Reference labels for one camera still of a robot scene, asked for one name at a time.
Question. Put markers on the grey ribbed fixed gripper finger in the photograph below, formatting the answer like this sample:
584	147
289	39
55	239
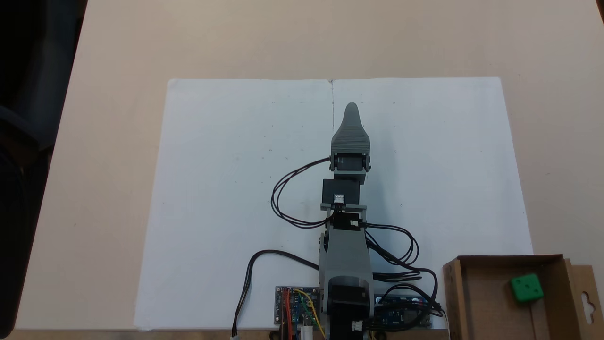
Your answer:
351	132

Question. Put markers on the green die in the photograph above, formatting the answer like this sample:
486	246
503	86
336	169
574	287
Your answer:
526	288

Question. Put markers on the grey black Koch robot arm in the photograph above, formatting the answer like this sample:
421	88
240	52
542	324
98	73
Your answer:
347	255

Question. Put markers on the white paper sheet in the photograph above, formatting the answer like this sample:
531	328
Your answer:
212	189
448	165

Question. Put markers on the blue circuit board with capacitors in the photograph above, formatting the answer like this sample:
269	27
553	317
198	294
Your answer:
401	311

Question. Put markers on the brown cardboard box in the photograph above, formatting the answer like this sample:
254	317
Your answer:
481	302

